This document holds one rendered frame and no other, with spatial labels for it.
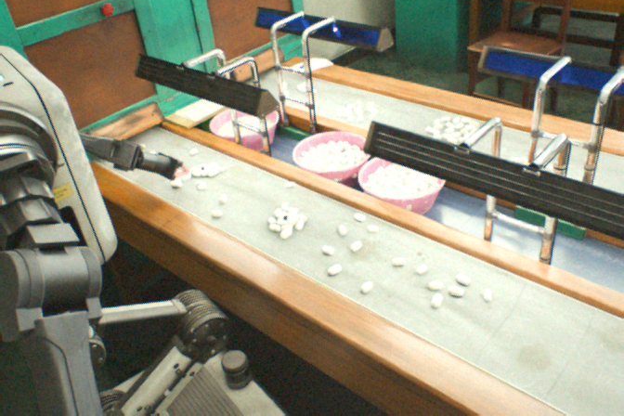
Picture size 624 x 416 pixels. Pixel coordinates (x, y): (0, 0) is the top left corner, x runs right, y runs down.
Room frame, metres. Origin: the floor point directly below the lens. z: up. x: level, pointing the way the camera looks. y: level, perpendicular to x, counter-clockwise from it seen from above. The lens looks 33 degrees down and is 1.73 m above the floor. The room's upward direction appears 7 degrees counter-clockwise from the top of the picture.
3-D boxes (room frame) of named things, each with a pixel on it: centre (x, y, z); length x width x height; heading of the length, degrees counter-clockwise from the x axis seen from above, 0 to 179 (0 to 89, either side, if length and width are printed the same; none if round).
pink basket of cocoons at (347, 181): (1.65, -0.08, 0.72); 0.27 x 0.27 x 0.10
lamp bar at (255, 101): (1.65, 0.31, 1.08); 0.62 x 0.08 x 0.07; 45
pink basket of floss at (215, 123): (1.96, 0.23, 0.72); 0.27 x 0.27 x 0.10
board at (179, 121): (2.12, 0.39, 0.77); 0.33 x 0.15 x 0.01; 135
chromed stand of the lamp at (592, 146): (1.29, -0.72, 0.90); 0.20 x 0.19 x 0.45; 45
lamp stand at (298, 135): (1.98, -0.03, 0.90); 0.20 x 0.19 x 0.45; 45
